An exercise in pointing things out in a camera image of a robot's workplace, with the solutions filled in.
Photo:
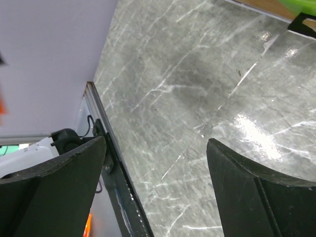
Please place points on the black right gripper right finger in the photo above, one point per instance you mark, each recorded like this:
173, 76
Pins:
256, 201

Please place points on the orange Gillette pack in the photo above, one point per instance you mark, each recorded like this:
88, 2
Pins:
87, 229

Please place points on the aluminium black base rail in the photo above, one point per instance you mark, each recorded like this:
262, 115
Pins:
116, 209

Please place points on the white wire wooden shelf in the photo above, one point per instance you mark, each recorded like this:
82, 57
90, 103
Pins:
272, 8

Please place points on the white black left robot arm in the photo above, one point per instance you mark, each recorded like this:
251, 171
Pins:
56, 144

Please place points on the Gillette Labs razor box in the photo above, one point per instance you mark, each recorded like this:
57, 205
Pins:
303, 10

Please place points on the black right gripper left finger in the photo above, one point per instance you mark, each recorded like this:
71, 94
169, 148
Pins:
52, 199

